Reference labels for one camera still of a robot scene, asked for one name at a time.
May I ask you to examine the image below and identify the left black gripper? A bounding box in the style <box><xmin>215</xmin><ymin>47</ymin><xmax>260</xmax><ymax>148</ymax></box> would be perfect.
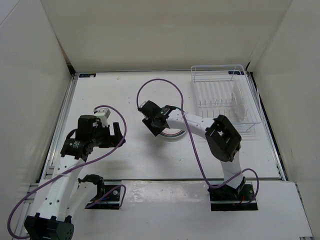
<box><xmin>90</xmin><ymin>122</ymin><xmax>126</xmax><ymax>148</ymax></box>

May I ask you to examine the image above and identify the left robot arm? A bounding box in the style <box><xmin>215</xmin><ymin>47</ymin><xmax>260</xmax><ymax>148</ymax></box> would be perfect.
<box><xmin>24</xmin><ymin>108</ymin><xmax>125</xmax><ymax>240</ymax></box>

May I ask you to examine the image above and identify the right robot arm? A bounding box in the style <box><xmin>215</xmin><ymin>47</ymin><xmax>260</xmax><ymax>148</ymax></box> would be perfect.
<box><xmin>137</xmin><ymin>100</ymin><xmax>245</xmax><ymax>200</ymax></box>

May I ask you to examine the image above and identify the blue table sticker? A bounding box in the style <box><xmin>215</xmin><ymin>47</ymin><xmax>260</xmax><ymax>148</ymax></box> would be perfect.
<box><xmin>78</xmin><ymin>73</ymin><xmax>96</xmax><ymax>78</ymax></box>

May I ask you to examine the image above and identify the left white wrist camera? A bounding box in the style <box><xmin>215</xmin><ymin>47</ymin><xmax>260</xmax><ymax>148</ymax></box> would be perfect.
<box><xmin>93</xmin><ymin>107</ymin><xmax>111</xmax><ymax>126</ymax></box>

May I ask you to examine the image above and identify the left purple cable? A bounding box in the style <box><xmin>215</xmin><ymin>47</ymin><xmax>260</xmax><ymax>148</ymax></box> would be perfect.
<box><xmin>7</xmin><ymin>105</ymin><xmax>127</xmax><ymax>238</ymax></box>

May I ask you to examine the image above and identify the purple cable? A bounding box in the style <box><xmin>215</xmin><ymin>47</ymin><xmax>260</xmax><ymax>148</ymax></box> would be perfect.
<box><xmin>136</xmin><ymin>78</ymin><xmax>260</xmax><ymax>201</ymax></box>
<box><xmin>7</xmin><ymin>105</ymin><xmax>127</xmax><ymax>238</ymax></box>

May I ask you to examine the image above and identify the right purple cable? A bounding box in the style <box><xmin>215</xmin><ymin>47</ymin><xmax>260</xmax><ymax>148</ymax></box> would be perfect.
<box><xmin>136</xmin><ymin>78</ymin><xmax>260</xmax><ymax>201</ymax></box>

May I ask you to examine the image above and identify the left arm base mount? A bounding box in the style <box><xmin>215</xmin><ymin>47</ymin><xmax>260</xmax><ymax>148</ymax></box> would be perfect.
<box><xmin>85</xmin><ymin>180</ymin><xmax>127</xmax><ymax>210</ymax></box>

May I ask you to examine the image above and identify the white wire dish rack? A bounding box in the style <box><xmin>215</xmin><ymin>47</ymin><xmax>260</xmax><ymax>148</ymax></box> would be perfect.
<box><xmin>190</xmin><ymin>64</ymin><xmax>262</xmax><ymax>135</ymax></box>

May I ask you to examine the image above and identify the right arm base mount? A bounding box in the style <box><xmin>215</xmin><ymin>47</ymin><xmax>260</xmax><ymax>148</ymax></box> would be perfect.
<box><xmin>207</xmin><ymin>183</ymin><xmax>258</xmax><ymax>212</ymax></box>

